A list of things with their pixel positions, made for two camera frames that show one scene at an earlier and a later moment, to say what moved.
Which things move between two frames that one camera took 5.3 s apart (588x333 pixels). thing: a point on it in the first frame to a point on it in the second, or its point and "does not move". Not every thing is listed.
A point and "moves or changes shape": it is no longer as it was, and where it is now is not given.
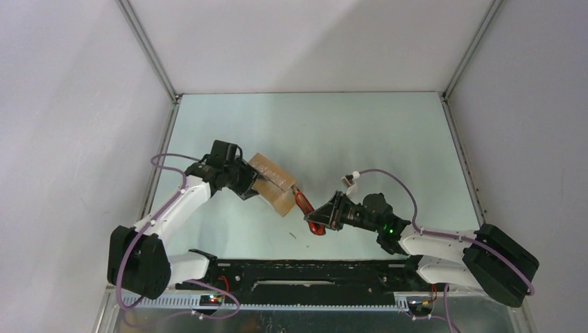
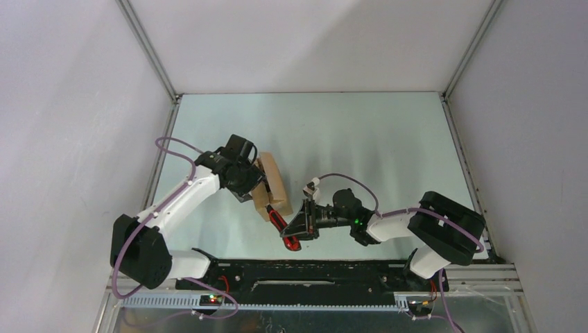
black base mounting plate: [365, 277] does not move
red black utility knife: [305, 207] moves or changes shape
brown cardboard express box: [274, 185] moves or changes shape
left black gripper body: [241, 177] does not move
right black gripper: [331, 214] to [304, 225]
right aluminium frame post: [444, 99] does not move
